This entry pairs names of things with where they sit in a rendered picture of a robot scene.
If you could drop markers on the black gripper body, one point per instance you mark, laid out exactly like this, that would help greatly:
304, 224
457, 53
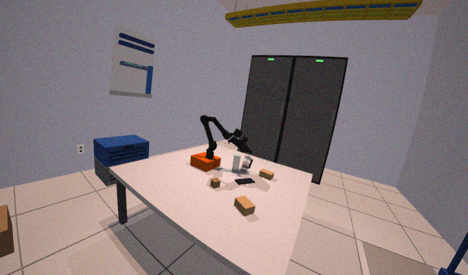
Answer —
241, 146

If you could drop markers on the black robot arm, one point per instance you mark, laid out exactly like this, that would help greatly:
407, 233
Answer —
212, 144

